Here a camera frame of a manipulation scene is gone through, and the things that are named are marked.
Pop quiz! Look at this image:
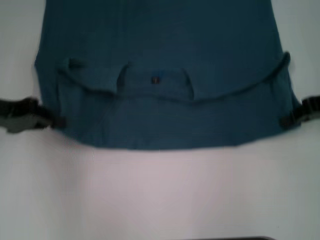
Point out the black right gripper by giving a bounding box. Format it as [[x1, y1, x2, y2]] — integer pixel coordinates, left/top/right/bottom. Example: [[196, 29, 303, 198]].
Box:
[[278, 95, 320, 130]]

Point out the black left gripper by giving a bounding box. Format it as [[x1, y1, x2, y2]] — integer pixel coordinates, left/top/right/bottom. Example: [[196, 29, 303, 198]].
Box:
[[0, 98, 68, 135]]

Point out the teal t-shirt with pink lettering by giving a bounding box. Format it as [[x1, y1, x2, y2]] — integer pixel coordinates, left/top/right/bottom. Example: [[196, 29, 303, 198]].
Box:
[[33, 0, 303, 151]]

